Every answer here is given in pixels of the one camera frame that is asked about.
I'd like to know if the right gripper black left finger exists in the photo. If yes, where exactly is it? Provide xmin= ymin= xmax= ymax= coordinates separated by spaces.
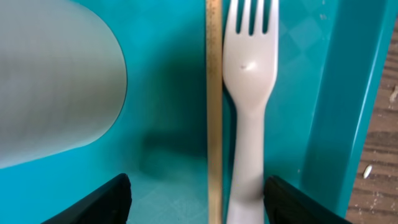
xmin=44 ymin=173 xmax=132 ymax=224

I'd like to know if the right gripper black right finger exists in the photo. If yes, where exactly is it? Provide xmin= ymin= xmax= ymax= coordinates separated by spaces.
xmin=264 ymin=175 xmax=351 ymax=224

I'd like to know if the white cup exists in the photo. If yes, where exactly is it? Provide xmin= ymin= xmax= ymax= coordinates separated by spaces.
xmin=1 ymin=0 xmax=127 ymax=168

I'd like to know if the white plastic fork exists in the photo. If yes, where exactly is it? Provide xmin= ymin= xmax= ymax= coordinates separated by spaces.
xmin=223 ymin=0 xmax=279 ymax=224

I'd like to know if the wooden chopstick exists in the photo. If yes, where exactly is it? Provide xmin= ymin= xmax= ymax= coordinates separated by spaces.
xmin=205 ymin=0 xmax=223 ymax=224

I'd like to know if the teal serving tray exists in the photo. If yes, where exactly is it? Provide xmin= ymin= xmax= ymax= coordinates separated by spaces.
xmin=1 ymin=1 xmax=397 ymax=223

